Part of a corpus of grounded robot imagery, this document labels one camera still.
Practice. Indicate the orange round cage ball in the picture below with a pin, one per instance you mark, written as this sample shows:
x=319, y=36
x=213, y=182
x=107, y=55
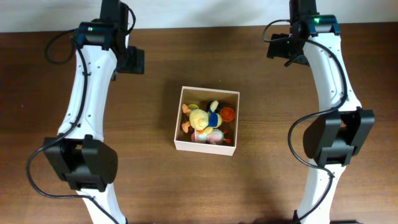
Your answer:
x=227, y=114

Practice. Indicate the white duck pink hat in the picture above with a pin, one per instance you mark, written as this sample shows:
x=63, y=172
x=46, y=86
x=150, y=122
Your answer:
x=215, y=137

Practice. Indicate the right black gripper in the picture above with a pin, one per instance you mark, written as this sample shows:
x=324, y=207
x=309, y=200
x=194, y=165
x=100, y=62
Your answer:
x=276, y=48

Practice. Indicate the yellow plush duck toy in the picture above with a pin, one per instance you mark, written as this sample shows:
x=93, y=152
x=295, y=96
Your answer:
x=200, y=120

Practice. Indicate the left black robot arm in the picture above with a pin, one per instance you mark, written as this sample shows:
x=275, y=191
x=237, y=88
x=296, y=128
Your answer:
x=78, y=153

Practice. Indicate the black round puck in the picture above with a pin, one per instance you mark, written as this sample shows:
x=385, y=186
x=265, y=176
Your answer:
x=213, y=107

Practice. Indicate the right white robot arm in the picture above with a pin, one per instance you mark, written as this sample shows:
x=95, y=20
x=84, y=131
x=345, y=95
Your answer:
x=327, y=140

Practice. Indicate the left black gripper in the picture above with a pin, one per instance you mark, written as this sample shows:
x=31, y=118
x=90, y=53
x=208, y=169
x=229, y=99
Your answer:
x=137, y=65

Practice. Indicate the white cardboard box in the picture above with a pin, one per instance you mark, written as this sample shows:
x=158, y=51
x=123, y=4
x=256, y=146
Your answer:
x=201, y=97

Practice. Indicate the yellow rattle drum toy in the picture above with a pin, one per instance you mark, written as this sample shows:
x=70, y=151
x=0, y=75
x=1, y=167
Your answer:
x=193, y=106

